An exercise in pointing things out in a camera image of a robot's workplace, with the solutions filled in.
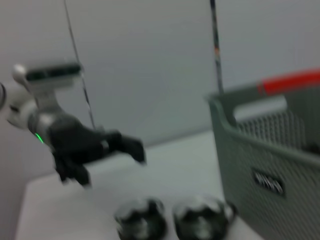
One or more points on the dark vertical pole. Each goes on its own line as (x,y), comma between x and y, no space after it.
(217,45)

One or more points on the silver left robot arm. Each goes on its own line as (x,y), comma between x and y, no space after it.
(22,110)

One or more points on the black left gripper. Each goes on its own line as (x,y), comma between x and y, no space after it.
(77,142)

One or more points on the red bar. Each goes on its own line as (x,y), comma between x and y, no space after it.
(290,81)

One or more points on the grey-green perforated storage bin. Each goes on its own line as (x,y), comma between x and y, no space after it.
(262,162)

